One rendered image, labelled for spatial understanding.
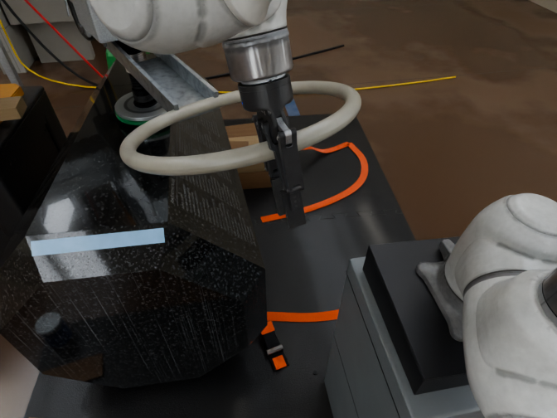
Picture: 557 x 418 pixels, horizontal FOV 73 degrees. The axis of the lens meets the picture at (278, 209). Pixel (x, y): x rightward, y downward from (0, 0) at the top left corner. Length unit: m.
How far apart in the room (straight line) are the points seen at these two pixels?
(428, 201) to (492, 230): 1.77
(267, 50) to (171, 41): 0.19
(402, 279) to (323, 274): 1.09
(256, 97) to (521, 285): 0.43
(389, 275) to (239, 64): 0.56
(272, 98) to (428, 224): 1.89
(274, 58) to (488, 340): 0.48
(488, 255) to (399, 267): 0.25
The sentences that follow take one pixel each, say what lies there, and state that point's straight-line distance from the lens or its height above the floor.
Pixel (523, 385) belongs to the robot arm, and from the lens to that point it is 0.61.
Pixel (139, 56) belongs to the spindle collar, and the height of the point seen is 1.09.
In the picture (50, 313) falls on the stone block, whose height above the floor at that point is 0.64.
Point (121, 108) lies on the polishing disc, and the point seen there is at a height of 0.91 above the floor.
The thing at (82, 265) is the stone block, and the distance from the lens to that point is 1.09.
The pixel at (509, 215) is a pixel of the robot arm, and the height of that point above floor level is 1.14.
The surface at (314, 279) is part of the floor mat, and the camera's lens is 1.92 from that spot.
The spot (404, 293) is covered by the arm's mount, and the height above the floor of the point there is 0.89.
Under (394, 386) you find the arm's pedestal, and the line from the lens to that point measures 0.89.
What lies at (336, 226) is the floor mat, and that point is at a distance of 2.16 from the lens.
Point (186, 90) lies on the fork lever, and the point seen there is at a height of 1.09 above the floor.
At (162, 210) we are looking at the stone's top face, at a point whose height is 0.87.
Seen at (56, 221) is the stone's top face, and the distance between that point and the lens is 1.14.
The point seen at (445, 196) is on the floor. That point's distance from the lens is 2.56.
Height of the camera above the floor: 1.58
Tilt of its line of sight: 44 degrees down
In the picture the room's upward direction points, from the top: straight up
